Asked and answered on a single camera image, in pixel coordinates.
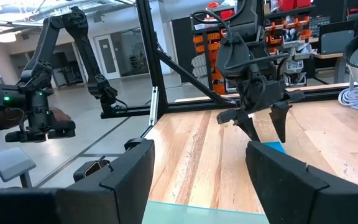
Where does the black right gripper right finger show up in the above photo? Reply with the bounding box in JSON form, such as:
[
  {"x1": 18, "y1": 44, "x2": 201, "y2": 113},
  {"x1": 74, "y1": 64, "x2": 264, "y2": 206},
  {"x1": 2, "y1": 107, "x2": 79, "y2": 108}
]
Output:
[{"x1": 246, "y1": 141, "x2": 358, "y2": 224}]

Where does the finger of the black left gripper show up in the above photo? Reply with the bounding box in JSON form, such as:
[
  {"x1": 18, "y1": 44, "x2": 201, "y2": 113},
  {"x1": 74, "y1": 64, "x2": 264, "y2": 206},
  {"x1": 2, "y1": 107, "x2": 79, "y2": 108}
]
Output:
[
  {"x1": 216, "y1": 108, "x2": 261, "y2": 143},
  {"x1": 268, "y1": 101, "x2": 293, "y2": 144}
]

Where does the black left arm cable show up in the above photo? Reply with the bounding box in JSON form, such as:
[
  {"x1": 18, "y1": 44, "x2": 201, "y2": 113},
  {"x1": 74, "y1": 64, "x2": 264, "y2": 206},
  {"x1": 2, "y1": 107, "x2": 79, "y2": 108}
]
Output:
[{"x1": 191, "y1": 9, "x2": 291, "y2": 82}]

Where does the black left wrist camera housing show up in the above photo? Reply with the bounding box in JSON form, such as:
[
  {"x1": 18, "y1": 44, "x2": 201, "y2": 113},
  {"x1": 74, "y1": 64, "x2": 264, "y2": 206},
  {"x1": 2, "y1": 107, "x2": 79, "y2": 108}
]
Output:
[{"x1": 216, "y1": 34, "x2": 251, "y2": 78}]

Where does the black frame corner knob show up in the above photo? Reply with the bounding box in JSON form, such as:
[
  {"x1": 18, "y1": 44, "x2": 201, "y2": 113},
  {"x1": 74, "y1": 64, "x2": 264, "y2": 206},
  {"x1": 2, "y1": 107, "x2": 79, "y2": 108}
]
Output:
[{"x1": 124, "y1": 137, "x2": 149, "y2": 152}]

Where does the shelf with orange bins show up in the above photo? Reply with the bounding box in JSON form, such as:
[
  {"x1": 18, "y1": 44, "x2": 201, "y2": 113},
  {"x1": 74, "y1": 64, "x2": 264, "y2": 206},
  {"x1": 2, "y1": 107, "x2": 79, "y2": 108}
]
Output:
[{"x1": 171, "y1": 0, "x2": 315, "y2": 96}]

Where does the black aluminium table frame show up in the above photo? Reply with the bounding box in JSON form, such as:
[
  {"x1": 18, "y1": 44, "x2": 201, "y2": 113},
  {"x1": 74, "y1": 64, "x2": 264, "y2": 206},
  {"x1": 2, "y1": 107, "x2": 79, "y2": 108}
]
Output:
[{"x1": 99, "y1": 0, "x2": 358, "y2": 139}]

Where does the person's hand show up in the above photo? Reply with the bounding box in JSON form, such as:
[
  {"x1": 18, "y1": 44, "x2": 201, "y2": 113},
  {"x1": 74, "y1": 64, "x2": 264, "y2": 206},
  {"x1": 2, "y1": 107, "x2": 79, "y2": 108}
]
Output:
[{"x1": 0, "y1": 105, "x2": 73, "y2": 131}]

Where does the teal box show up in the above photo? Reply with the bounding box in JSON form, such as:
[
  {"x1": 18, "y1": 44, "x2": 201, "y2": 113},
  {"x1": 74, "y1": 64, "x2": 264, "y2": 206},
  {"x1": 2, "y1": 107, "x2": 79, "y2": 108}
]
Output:
[{"x1": 262, "y1": 141, "x2": 287, "y2": 156}]

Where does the grey monitor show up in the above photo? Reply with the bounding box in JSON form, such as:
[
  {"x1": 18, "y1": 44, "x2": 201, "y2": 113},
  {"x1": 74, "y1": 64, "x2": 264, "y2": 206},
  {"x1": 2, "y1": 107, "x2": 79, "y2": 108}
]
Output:
[{"x1": 317, "y1": 20, "x2": 356, "y2": 56}]

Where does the grey stool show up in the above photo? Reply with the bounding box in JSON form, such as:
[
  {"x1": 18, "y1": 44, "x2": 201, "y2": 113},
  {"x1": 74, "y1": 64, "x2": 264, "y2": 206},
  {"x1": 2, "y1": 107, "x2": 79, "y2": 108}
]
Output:
[{"x1": 0, "y1": 147, "x2": 37, "y2": 189}]

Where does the white coiled cable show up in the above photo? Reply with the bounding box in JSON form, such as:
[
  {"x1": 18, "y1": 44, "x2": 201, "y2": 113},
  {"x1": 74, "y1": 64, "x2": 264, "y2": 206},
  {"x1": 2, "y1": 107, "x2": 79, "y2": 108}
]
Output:
[{"x1": 337, "y1": 86, "x2": 358, "y2": 112}]

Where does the black clamp block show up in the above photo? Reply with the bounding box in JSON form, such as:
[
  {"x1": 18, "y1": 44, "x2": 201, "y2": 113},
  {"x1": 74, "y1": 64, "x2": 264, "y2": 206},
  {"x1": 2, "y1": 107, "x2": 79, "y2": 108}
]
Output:
[{"x1": 72, "y1": 157, "x2": 113, "y2": 184}]

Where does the teal translucent plastic bin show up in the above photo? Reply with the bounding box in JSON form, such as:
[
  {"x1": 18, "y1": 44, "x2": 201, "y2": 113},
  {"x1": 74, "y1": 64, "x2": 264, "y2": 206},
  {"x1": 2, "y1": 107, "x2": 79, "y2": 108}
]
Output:
[{"x1": 140, "y1": 200, "x2": 270, "y2": 224}]

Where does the white glazed door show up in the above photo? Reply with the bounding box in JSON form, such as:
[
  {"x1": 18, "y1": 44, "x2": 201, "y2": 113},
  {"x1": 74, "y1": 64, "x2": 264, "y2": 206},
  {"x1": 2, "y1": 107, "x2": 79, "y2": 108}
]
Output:
[{"x1": 93, "y1": 33, "x2": 121, "y2": 81}]

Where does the silver frame bracket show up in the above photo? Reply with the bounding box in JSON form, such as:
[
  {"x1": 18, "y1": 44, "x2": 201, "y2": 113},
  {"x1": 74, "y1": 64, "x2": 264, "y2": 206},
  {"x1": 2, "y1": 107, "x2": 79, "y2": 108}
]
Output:
[{"x1": 149, "y1": 86, "x2": 160, "y2": 126}]

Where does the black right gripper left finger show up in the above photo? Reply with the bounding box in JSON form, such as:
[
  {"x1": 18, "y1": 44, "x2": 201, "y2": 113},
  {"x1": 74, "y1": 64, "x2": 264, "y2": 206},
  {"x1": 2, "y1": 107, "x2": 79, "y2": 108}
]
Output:
[{"x1": 56, "y1": 138, "x2": 155, "y2": 224}]

